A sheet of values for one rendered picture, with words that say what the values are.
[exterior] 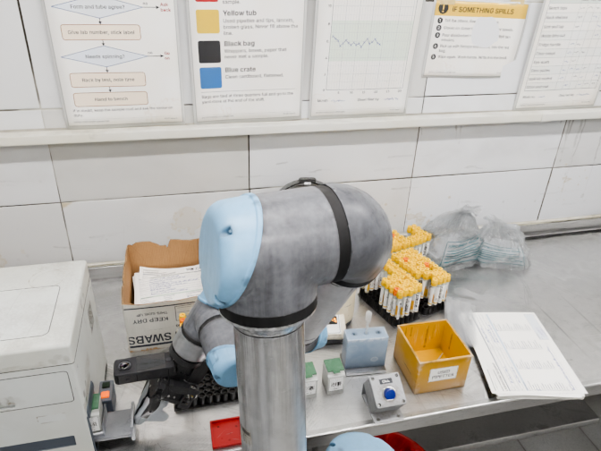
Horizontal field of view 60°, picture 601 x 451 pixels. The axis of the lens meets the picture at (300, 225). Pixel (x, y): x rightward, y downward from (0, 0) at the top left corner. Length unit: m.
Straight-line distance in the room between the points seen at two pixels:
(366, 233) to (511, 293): 1.17
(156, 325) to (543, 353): 0.98
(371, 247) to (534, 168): 1.40
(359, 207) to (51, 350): 0.63
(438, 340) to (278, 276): 0.91
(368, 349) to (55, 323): 0.69
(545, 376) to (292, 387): 0.90
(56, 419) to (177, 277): 0.56
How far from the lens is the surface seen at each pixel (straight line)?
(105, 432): 1.19
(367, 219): 0.58
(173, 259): 1.57
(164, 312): 1.33
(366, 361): 1.31
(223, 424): 1.21
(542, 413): 2.26
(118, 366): 1.08
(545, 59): 1.78
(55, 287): 1.14
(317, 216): 0.56
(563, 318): 1.68
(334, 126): 1.50
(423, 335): 1.37
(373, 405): 1.21
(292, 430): 0.69
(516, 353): 1.48
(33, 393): 1.08
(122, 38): 1.39
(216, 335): 0.93
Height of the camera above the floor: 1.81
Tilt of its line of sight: 29 degrees down
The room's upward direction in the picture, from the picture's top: 2 degrees clockwise
